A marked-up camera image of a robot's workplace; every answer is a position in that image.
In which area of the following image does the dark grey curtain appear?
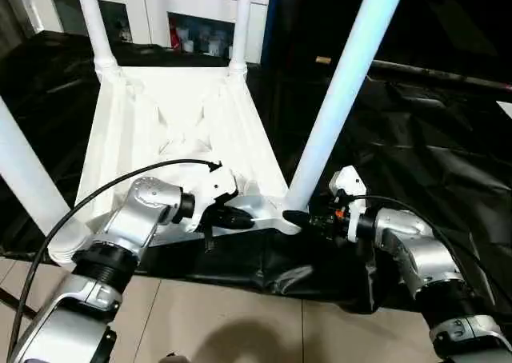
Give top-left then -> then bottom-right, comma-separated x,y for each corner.
0,0 -> 26,52

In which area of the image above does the black work mat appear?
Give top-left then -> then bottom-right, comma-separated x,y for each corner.
0,31 -> 512,314

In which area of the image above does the white bottle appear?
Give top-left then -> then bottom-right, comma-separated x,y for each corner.
207,34 -> 224,57

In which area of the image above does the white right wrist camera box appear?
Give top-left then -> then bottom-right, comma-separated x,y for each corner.
330,166 -> 369,244

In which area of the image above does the white plastic table top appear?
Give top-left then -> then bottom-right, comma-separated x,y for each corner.
48,59 -> 303,266

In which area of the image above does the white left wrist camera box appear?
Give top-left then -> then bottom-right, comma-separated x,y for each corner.
172,165 -> 239,234

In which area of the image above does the dark metal rod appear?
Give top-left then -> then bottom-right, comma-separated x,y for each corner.
332,57 -> 512,92

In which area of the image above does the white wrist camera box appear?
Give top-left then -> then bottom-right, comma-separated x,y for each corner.
172,165 -> 239,234
330,166 -> 369,244

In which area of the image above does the grey metal frame leg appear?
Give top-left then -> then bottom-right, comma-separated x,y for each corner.
0,287 -> 23,309

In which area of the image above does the white plastic table leg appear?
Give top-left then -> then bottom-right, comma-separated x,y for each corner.
76,0 -> 121,72
0,98 -> 90,252
227,0 -> 254,74
284,0 -> 410,213

